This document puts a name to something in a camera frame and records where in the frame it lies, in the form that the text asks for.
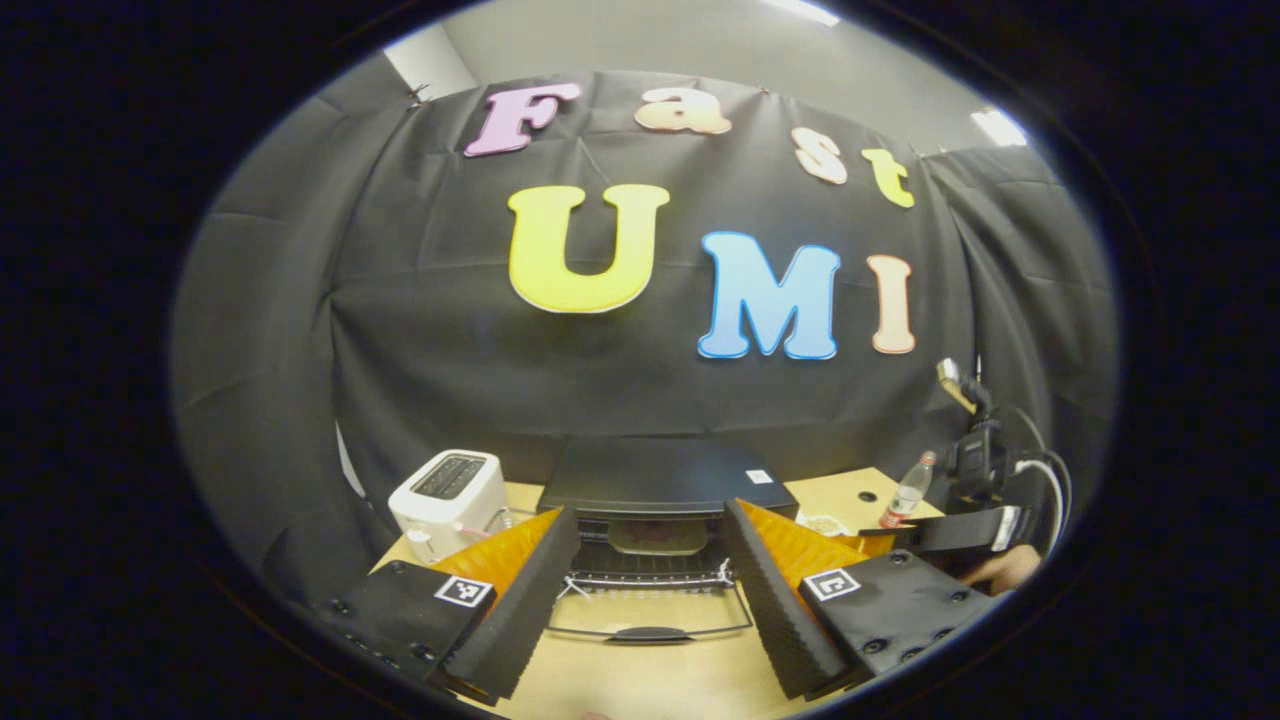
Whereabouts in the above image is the black backdrop cloth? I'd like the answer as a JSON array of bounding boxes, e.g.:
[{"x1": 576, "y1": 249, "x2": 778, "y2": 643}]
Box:
[{"x1": 170, "y1": 55, "x2": 1119, "y2": 601}]

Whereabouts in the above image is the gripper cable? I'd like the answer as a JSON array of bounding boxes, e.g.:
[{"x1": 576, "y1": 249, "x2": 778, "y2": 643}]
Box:
[{"x1": 1010, "y1": 405, "x2": 1073, "y2": 556}]

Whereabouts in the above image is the black electric oven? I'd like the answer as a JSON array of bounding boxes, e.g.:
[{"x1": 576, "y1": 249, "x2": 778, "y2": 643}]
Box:
[{"x1": 537, "y1": 435, "x2": 801, "y2": 646}]

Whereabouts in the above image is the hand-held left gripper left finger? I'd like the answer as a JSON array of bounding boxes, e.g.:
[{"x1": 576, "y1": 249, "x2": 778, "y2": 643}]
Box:
[{"x1": 315, "y1": 507, "x2": 582, "y2": 701}]

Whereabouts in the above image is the clear water bottle red label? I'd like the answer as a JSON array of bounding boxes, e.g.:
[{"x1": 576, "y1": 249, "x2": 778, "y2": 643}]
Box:
[{"x1": 880, "y1": 450, "x2": 938, "y2": 529}]

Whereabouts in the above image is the pink food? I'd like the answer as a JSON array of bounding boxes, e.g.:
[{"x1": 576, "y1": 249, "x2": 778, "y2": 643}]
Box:
[{"x1": 607, "y1": 518, "x2": 709, "y2": 557}]

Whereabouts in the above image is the white toaster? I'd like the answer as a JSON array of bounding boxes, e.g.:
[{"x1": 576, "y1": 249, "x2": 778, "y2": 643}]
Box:
[{"x1": 388, "y1": 450, "x2": 511, "y2": 564}]

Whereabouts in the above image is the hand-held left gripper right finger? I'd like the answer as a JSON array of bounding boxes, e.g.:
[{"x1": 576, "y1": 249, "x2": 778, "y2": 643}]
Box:
[{"x1": 722, "y1": 498, "x2": 996, "y2": 701}]

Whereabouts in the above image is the small ceiling light panel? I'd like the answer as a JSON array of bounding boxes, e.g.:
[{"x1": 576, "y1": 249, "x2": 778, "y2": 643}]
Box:
[{"x1": 970, "y1": 107, "x2": 1029, "y2": 148}]

